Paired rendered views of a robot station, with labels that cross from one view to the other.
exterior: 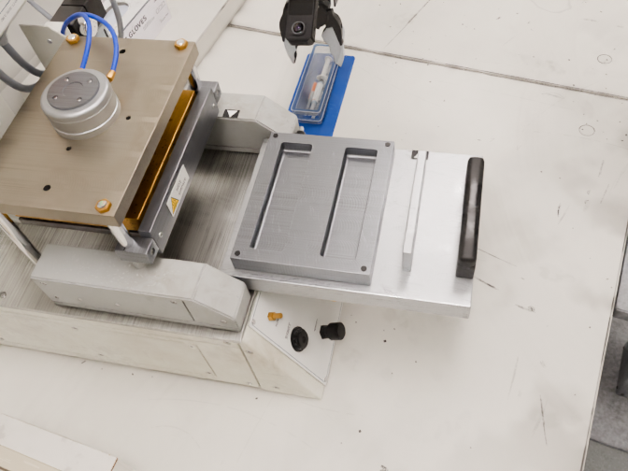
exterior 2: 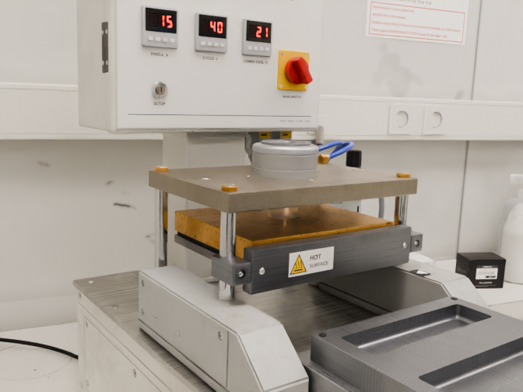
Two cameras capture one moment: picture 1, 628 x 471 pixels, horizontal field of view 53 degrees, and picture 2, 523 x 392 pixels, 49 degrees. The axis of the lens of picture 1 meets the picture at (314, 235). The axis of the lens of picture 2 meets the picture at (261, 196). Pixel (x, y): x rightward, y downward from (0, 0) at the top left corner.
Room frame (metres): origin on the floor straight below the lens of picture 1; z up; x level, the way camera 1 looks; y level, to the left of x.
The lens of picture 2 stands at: (-0.02, -0.12, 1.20)
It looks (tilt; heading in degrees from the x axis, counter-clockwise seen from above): 10 degrees down; 33
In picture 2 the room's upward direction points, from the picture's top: 2 degrees clockwise
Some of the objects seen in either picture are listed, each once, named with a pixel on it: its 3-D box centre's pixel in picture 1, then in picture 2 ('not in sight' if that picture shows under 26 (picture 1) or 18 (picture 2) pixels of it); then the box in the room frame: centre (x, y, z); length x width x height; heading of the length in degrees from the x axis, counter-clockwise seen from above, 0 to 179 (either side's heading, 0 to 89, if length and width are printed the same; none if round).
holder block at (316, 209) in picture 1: (317, 202); (458, 355); (0.47, -0.01, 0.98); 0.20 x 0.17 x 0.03; 159
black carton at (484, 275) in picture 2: not in sight; (479, 270); (1.31, 0.14, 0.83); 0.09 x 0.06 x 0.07; 132
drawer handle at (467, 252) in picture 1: (470, 214); not in sight; (0.40, -0.18, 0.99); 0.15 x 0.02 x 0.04; 159
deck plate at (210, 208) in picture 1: (119, 206); (262, 310); (0.58, 0.26, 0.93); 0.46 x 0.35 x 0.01; 69
